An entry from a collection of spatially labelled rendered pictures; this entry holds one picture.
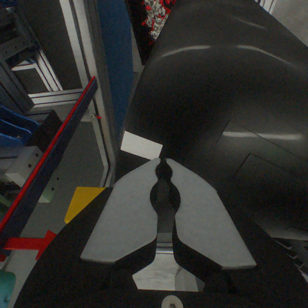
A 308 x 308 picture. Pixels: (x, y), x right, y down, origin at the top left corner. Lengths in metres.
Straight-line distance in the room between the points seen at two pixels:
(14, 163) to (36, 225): 0.59
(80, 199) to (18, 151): 0.21
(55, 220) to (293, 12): 1.66
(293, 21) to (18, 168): 1.46
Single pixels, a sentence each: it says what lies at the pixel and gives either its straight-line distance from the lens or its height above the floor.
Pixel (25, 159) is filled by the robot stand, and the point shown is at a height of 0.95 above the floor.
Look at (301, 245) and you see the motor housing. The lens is 0.37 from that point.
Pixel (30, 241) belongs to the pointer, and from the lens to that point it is 0.20.
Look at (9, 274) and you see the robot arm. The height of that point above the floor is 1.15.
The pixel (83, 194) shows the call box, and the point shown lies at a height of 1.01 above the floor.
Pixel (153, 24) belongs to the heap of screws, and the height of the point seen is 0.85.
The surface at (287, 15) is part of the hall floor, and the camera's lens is 1.43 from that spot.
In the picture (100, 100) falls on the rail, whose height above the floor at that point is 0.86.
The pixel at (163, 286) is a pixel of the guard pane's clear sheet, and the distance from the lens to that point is 0.89.
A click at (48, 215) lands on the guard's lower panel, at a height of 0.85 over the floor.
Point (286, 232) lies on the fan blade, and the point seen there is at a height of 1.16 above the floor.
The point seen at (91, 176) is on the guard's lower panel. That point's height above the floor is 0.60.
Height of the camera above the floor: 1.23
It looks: 44 degrees down
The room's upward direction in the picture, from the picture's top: 178 degrees counter-clockwise
